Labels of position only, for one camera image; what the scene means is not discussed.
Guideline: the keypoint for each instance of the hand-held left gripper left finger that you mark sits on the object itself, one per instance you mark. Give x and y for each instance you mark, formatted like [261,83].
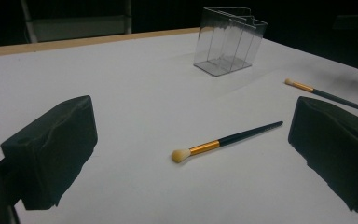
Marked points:
[52,149]

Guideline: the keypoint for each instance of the thin wooden brush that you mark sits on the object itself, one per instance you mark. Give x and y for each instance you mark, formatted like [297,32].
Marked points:
[245,134]

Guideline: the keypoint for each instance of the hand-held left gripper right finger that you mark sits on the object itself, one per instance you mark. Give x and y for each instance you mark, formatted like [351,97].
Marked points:
[338,149]

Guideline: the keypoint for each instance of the black gold makeup brush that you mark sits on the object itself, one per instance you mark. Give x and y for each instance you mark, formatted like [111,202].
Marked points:
[338,99]

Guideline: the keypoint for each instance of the white table cover sheet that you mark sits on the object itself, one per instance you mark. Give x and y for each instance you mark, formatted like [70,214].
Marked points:
[136,93]

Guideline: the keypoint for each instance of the wooden table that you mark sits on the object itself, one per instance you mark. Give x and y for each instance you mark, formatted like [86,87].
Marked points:
[74,42]

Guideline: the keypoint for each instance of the white metal stand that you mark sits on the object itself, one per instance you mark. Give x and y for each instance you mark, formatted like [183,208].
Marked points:
[74,28]

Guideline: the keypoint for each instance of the clear acrylic organizer box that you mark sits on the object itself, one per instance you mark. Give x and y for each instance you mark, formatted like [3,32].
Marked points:
[230,46]

